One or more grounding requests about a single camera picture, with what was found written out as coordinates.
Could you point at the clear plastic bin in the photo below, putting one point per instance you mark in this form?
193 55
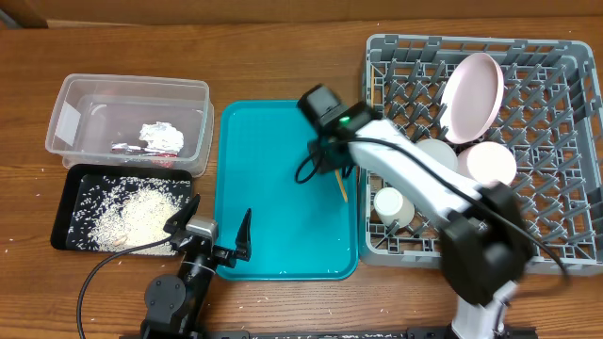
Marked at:
95 112

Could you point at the grey bowl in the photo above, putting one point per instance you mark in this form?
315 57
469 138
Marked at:
439 151

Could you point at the rice pile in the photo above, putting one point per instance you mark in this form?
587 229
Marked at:
114 213

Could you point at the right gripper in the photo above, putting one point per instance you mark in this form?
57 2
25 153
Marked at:
326 163

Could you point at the black rectangular tray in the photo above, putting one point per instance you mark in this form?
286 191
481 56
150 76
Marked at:
70 188

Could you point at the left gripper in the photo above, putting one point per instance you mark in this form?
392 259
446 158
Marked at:
228 257

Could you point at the teal plastic tray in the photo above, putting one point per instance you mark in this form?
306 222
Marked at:
298 232

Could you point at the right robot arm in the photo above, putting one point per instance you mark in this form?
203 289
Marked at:
484 242

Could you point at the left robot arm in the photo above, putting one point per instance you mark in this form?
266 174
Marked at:
174 301

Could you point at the large white plate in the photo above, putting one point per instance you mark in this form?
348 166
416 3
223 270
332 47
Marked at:
472 97

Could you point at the red wrapper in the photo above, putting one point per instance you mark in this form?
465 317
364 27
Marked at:
136 150

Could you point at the grey dish rack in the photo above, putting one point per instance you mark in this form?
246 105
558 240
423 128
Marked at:
550 119

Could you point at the black rail bottom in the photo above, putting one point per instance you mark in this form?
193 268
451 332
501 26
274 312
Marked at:
410 333

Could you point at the white cup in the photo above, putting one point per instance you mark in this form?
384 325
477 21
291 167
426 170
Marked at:
390 205

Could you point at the foil ball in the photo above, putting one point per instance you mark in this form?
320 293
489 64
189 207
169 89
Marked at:
162 136

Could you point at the small white plate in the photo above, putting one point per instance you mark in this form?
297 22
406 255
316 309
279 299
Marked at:
488 163

